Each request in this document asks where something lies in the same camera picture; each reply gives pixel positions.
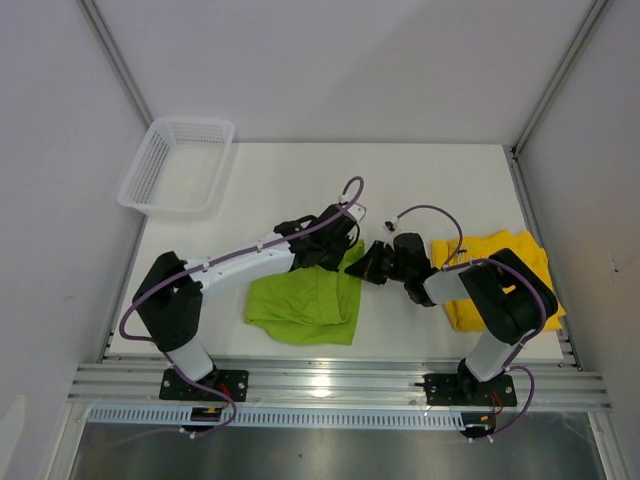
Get yellow fabric shorts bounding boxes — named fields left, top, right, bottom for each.
left=431, top=230, right=566, bottom=332

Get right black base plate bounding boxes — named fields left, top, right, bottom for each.
left=416, top=373, right=518, bottom=407

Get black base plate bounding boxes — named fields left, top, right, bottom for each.
left=416, top=373, right=518, bottom=407
left=159, top=369, right=249, bottom=402

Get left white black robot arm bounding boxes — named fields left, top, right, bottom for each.
left=127, top=203, right=366, bottom=400

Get green fabric shorts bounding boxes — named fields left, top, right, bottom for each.
left=244, top=240, right=365, bottom=346

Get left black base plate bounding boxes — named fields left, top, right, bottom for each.
left=159, top=369, right=249, bottom=402

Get white plastic mesh basket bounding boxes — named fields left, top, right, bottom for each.
left=117, top=116, right=235, bottom=220

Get aluminium corner post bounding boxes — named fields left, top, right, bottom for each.
left=512, top=0, right=612, bottom=157
left=76, top=0, right=153, bottom=128

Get aluminium mounting rail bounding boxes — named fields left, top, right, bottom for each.
left=67, top=357, right=612, bottom=412

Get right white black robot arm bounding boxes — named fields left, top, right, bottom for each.
left=345, top=233, right=559, bottom=405

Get white slotted cable duct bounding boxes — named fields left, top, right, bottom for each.
left=87, top=404, right=465, bottom=431

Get left aluminium corner post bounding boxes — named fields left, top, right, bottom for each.
left=76, top=0, right=153, bottom=128

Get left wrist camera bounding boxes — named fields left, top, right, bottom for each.
left=338, top=202, right=367, bottom=224

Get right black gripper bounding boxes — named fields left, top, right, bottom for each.
left=345, top=239, right=411, bottom=284

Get right aluminium corner post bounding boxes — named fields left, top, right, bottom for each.
left=512, top=0, right=612, bottom=157

